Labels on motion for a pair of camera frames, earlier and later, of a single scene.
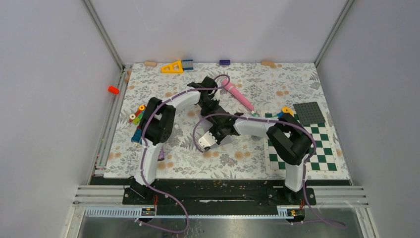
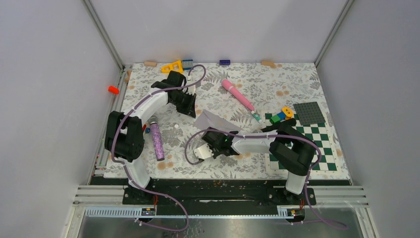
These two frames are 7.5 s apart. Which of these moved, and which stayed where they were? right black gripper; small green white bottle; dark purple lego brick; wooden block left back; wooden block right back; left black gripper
Moved: right black gripper; left black gripper
Stayed: wooden block right back; wooden block left back; dark purple lego brick; small green white bottle
